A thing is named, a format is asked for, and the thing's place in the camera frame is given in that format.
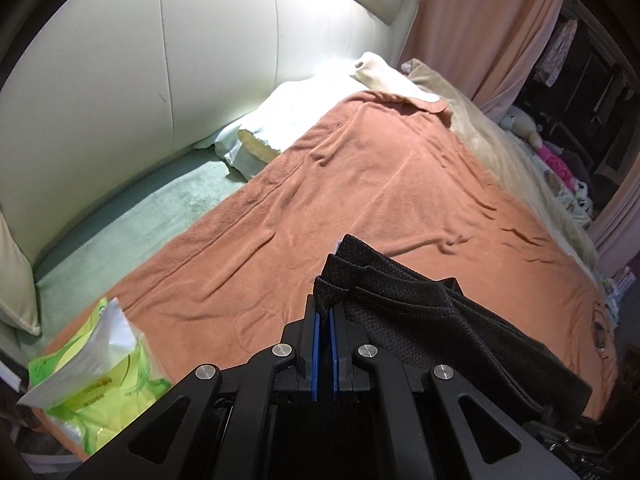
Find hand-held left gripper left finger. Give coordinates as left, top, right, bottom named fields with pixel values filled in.
left=65, top=295, right=322, bottom=480

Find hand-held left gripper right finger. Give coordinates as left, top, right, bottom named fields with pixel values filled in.
left=327, top=306, right=581, bottom=480

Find black mesh shorts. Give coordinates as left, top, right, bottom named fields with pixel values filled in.
left=314, top=234, right=593, bottom=426

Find stuffed toy with pink clothes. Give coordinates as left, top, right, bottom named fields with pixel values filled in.
left=530, top=140, right=596, bottom=221

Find orange blanket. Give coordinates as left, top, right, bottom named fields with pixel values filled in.
left=42, top=91, right=618, bottom=461

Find green tissue packet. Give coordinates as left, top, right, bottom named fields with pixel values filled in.
left=17, top=296, right=173, bottom=456

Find pink curtain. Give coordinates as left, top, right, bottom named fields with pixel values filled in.
left=587, top=175, right=640, bottom=281
left=400, top=0, right=568, bottom=111

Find pale pillow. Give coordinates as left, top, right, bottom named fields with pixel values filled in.
left=194, top=72, right=371, bottom=181

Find beige blanket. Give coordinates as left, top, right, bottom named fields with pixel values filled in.
left=352, top=52, right=601, bottom=273

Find cream stuffed toy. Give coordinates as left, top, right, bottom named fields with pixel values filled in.
left=500, top=110, right=543, bottom=148

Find cream cushion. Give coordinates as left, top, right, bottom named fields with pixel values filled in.
left=0, top=207, right=42, bottom=336

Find white padded headboard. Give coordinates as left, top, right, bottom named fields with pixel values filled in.
left=0, top=0, right=421, bottom=266

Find hanging floral garment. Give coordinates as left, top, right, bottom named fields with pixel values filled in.
left=532, top=17, right=578, bottom=86

